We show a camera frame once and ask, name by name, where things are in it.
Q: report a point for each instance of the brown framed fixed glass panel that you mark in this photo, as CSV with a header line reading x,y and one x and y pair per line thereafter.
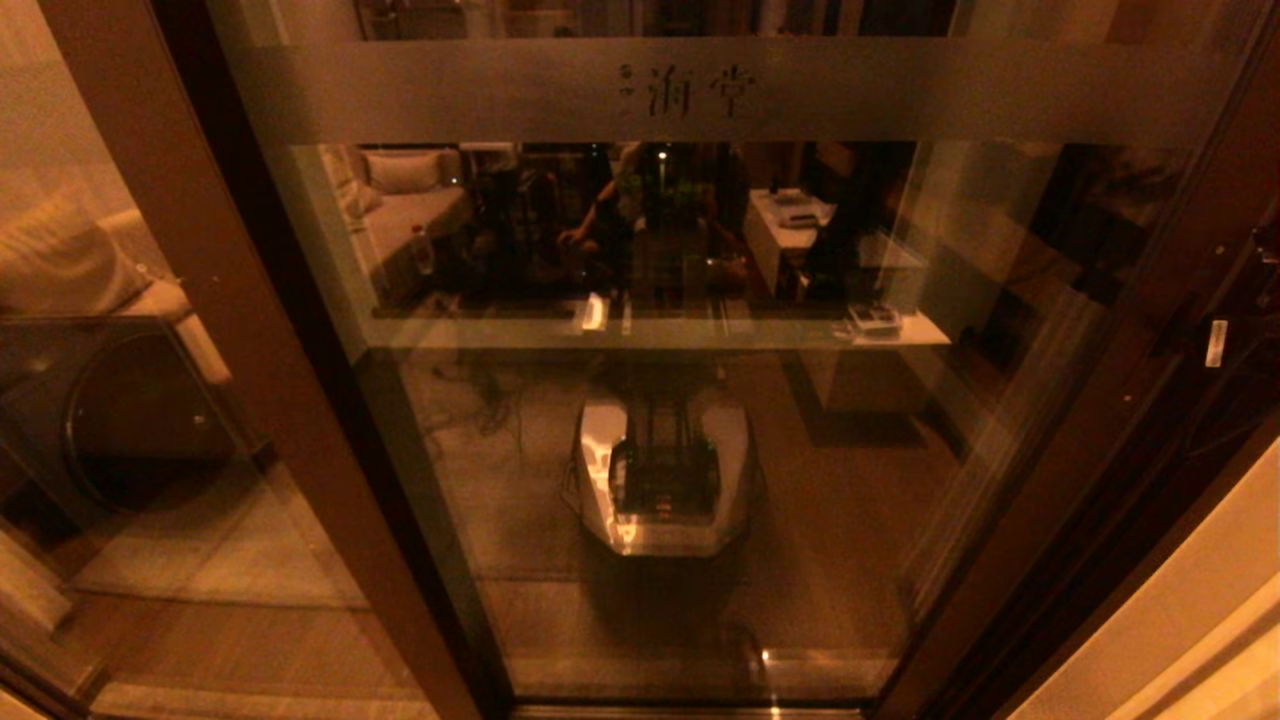
x,y
250,300

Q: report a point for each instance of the dark brown door jamb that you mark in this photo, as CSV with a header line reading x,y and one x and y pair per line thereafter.
x,y
1190,500

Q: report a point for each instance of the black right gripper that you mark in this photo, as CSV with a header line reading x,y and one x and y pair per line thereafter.
x,y
1245,340

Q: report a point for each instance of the brown framed sliding glass door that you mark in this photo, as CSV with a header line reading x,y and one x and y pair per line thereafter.
x,y
850,500

